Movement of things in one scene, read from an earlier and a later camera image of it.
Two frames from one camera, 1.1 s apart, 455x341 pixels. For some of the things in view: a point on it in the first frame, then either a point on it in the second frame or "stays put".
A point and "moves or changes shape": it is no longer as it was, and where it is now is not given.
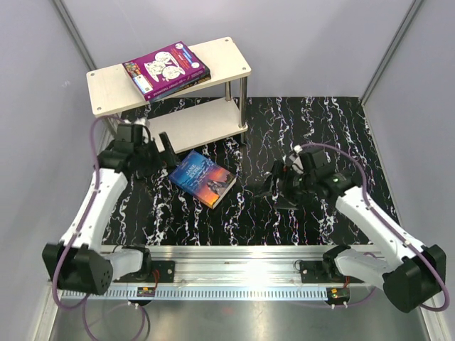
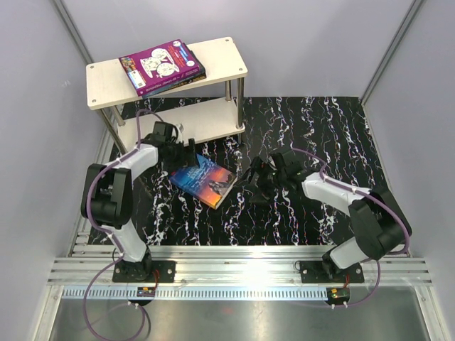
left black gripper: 167,158 to 186,160
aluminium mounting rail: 237,265 stays put
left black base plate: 157,271 stays put
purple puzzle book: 161,71 moves or changes shape
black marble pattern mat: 156,210 stays put
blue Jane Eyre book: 203,178 stays put
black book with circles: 207,77 to 170,87
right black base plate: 314,272 stays put
